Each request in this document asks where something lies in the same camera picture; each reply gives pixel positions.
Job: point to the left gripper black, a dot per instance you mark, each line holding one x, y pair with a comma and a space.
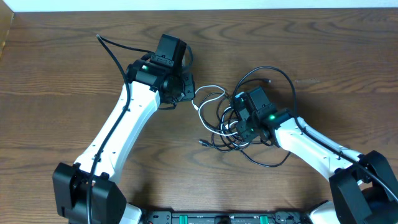
192, 88

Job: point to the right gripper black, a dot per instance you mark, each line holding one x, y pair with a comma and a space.
245, 135

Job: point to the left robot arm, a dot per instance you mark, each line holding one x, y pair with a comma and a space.
87, 191

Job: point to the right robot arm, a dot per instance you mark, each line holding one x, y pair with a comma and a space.
363, 186

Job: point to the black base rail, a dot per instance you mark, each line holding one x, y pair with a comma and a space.
281, 217

